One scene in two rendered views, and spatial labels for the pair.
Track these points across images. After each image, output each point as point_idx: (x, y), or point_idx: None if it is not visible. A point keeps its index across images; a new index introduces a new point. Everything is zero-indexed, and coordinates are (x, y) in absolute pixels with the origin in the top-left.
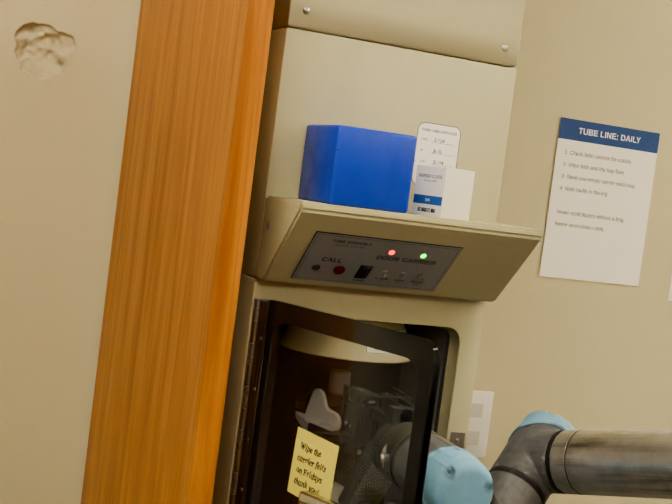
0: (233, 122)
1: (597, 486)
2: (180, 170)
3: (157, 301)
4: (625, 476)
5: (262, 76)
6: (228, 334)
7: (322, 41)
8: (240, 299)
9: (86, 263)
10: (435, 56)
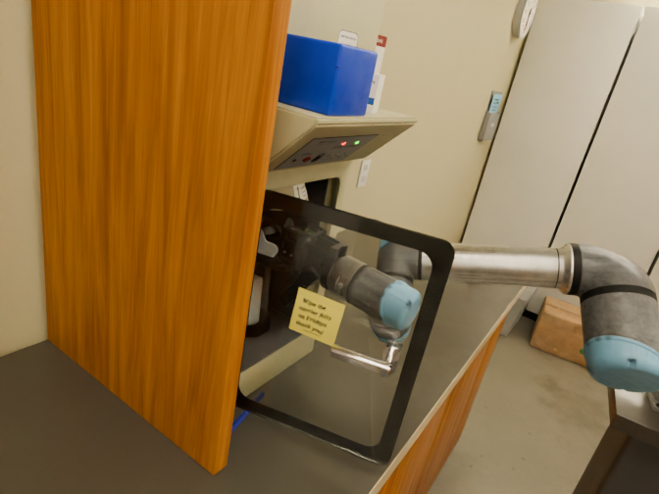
0: (266, 40)
1: (452, 279)
2: (155, 69)
3: (136, 184)
4: (476, 275)
5: None
6: (256, 235)
7: None
8: None
9: (11, 126)
10: None
